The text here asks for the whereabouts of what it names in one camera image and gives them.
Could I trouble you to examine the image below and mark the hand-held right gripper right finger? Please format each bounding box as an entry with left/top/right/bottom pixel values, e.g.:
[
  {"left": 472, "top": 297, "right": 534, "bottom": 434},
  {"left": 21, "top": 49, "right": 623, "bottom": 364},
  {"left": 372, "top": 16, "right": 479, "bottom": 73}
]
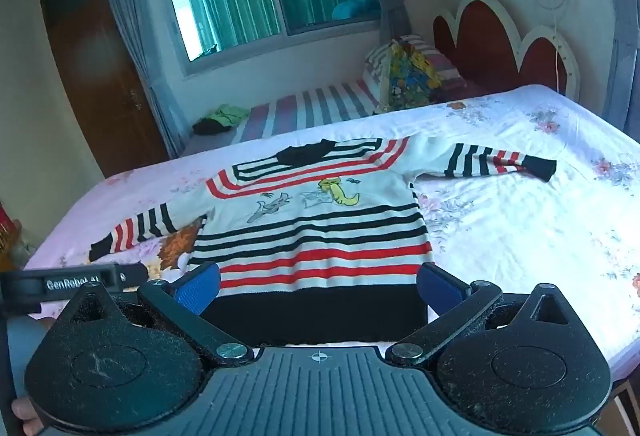
[{"left": 385, "top": 261, "right": 573, "bottom": 367}]

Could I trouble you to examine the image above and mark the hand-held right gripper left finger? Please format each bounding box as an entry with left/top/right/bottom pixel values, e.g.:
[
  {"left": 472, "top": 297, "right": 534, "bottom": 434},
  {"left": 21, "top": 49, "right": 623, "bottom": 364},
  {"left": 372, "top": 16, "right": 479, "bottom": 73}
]
[{"left": 62, "top": 261, "right": 256, "bottom": 367}]

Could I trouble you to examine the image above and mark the striped knit sweater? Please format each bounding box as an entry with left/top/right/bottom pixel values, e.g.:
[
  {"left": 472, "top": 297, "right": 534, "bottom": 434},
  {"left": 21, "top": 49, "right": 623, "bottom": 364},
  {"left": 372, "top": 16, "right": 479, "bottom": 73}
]
[{"left": 89, "top": 136, "right": 557, "bottom": 347}]

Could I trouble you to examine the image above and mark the red patterned object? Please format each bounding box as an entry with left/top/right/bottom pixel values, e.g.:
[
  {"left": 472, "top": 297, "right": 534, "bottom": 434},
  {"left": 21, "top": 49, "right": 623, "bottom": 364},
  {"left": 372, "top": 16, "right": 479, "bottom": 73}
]
[{"left": 0, "top": 203, "right": 23, "bottom": 267}]

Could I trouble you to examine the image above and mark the dark cloth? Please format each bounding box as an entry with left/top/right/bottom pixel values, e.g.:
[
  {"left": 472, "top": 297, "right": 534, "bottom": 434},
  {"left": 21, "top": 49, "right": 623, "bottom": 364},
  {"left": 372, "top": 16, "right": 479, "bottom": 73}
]
[{"left": 192, "top": 116, "right": 233, "bottom": 137}]

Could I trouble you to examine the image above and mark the green cloth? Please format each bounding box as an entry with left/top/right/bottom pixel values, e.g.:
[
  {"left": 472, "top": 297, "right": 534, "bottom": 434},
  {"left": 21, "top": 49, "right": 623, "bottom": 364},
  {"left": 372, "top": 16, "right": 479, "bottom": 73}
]
[{"left": 207, "top": 103, "right": 251, "bottom": 127}]

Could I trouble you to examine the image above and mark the brown wooden door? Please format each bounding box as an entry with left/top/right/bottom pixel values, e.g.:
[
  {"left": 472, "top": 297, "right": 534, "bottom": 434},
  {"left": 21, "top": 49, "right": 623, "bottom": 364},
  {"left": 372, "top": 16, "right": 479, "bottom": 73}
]
[{"left": 40, "top": 0, "right": 171, "bottom": 179}]

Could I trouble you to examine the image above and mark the striped mattress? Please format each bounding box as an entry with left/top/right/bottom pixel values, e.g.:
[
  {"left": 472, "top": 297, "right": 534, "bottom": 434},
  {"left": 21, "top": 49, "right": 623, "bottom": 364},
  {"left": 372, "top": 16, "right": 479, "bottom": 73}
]
[{"left": 182, "top": 78, "right": 383, "bottom": 154}]

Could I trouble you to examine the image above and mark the striped pillow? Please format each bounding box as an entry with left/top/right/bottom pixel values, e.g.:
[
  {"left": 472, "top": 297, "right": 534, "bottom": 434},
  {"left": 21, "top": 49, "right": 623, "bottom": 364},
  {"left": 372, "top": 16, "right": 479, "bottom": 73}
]
[{"left": 362, "top": 33, "right": 468, "bottom": 97}]

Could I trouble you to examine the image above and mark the red and white headboard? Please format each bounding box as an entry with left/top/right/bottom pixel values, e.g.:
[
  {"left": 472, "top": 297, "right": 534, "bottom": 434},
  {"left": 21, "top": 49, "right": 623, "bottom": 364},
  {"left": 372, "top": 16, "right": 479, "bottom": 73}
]
[{"left": 432, "top": 0, "right": 581, "bottom": 102}]

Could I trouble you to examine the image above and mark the dark grey drape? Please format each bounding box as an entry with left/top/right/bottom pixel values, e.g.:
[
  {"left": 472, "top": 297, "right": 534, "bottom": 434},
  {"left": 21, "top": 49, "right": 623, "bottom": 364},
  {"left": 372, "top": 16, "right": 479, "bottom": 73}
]
[{"left": 595, "top": 0, "right": 640, "bottom": 132}]

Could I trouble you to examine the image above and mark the white hanging cable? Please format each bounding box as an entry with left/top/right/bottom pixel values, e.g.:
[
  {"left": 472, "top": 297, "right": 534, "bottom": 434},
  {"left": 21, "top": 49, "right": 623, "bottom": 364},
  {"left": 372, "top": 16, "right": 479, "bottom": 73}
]
[{"left": 525, "top": 0, "right": 576, "bottom": 92}]

